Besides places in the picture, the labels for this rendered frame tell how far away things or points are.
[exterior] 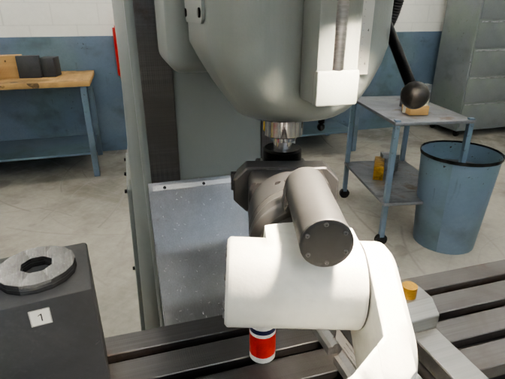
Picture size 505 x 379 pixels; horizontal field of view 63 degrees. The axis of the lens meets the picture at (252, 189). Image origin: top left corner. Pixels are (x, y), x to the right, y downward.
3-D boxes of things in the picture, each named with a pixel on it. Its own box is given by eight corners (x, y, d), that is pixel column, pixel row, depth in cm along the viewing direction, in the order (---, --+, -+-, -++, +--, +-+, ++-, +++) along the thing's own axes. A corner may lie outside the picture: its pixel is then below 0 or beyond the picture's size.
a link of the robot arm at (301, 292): (337, 271, 40) (372, 362, 29) (228, 268, 39) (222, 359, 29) (355, 161, 35) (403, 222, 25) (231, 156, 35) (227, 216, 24)
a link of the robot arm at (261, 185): (340, 145, 47) (370, 184, 36) (333, 219, 51) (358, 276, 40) (230, 145, 47) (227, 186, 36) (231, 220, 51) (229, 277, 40)
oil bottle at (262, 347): (279, 361, 62) (280, 302, 58) (253, 367, 61) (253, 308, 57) (270, 342, 66) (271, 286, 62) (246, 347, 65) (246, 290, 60)
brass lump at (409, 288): (419, 298, 59) (421, 288, 58) (406, 301, 58) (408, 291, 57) (409, 289, 61) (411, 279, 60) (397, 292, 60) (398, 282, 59)
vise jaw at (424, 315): (436, 327, 59) (442, 305, 57) (362, 348, 55) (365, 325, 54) (409, 301, 64) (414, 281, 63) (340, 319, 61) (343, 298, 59)
